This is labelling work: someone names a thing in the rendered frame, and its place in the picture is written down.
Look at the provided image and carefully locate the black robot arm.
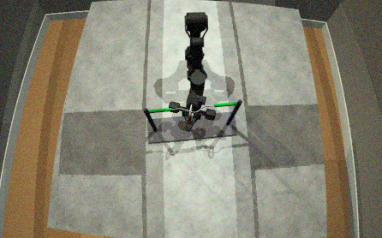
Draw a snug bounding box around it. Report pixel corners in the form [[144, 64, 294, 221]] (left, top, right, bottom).
[[184, 12, 208, 108]]

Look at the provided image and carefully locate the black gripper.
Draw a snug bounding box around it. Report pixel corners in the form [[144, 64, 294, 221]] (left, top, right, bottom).
[[169, 92, 216, 131]]

